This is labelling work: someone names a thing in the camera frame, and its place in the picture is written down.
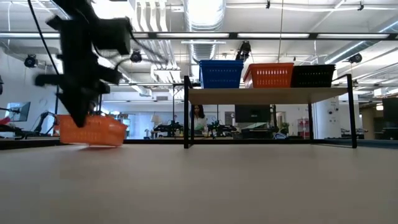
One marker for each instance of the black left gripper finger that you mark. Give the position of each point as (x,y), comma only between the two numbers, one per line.
(71,105)
(84,105)

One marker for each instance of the orange plastic basket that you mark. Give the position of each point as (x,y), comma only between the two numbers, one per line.
(269,83)
(269,64)
(99,132)

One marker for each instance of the blue plastic basket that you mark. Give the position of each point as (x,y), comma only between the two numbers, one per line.
(220,61)
(220,64)
(220,77)

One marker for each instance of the black plastic basket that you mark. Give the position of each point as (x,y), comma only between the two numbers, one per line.
(312,65)
(312,79)

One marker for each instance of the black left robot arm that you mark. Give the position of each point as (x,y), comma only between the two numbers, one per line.
(74,7)

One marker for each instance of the black background robot arm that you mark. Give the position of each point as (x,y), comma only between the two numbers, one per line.
(169,127)
(43,119)
(221,127)

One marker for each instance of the wooden shelf with black legs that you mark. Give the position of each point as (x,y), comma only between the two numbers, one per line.
(264,96)

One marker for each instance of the black round ceiling fixture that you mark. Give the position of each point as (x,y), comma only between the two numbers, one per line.
(136,56)
(30,61)
(355,58)

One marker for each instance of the grey computer monitor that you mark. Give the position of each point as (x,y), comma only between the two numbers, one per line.
(20,112)

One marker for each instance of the person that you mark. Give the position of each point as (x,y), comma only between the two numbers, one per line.
(199,123)

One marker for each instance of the black computer monitor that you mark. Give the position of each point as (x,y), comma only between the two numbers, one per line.
(252,113)

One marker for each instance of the red cabinet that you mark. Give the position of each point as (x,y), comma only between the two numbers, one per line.
(303,127)

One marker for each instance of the grey ceiling pipe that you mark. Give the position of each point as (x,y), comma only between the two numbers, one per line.
(357,46)

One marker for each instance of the dark screen panel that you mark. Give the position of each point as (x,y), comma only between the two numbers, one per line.
(390,116)

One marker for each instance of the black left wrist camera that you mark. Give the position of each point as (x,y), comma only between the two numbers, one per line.
(113,35)

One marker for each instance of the black aluminium rig frame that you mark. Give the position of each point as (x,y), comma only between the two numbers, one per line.
(155,141)

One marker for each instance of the silver ventilation duct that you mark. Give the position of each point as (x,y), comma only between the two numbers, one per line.
(202,51)

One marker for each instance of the black overhead camera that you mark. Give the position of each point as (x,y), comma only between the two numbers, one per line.
(244,48)

